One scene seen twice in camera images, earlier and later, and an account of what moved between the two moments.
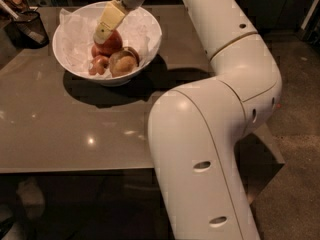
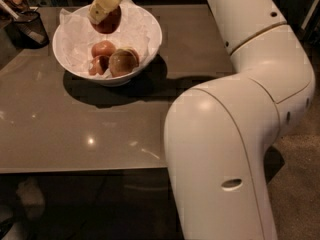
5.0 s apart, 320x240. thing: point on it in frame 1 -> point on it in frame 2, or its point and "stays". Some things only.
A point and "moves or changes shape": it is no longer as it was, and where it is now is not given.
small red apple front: (98, 65) stays
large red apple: (113, 43) moves or changes shape
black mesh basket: (27, 30) stays
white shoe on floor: (15, 232) stays
